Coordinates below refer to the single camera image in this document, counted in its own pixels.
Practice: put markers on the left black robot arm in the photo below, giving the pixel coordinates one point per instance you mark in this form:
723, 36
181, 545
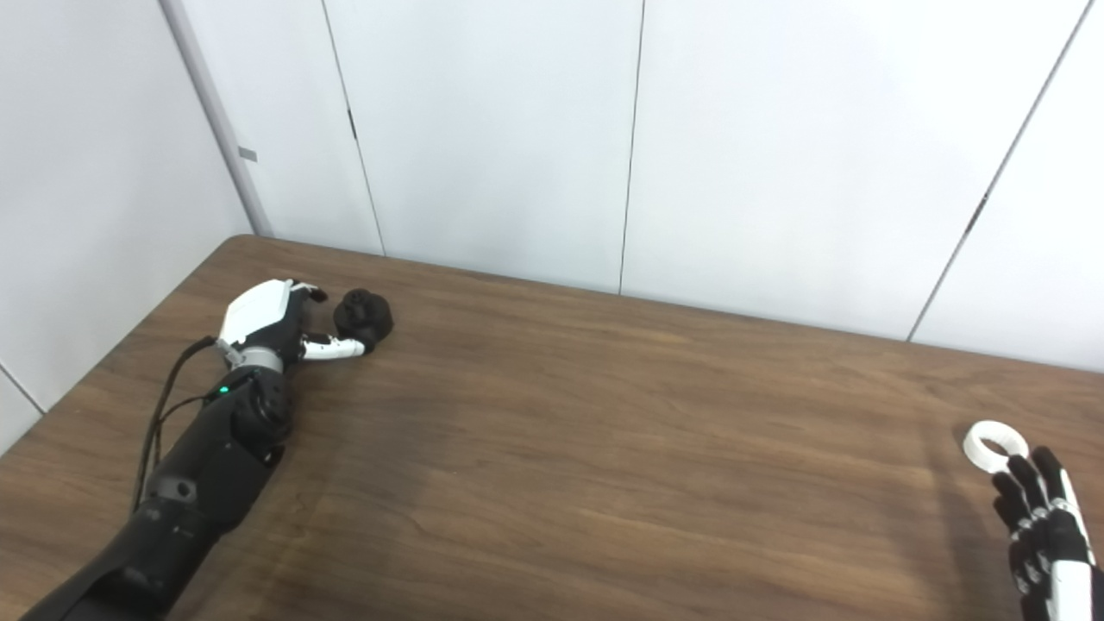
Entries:
207, 466

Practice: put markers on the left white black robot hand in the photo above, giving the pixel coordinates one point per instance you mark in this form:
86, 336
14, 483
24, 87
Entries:
254, 310

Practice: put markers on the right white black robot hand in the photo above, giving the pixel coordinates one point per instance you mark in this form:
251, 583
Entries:
1039, 535

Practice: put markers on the grey wall corner trim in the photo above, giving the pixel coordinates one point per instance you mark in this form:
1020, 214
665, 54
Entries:
216, 121

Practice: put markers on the round black part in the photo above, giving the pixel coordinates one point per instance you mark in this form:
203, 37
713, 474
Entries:
366, 317

